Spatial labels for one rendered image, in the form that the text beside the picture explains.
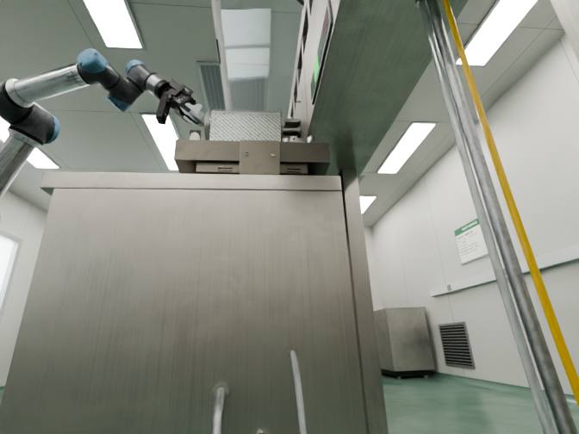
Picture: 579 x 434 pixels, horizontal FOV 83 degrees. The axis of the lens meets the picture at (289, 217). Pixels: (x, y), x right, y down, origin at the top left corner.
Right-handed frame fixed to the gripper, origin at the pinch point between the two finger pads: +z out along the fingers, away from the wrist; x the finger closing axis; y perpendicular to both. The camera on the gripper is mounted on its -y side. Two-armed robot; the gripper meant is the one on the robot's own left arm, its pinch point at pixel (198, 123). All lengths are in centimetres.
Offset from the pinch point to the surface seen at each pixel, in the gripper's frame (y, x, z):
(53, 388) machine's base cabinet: -71, -32, 40
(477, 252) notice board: 181, 237, 198
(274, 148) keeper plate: -5.2, -27.9, 37.0
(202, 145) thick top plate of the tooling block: -15.7, -25.9, 22.0
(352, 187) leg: 20, 7, 57
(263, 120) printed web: 12.4, -6.2, 19.2
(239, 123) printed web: 6.4, -6.2, 14.1
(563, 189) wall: 199, 118, 185
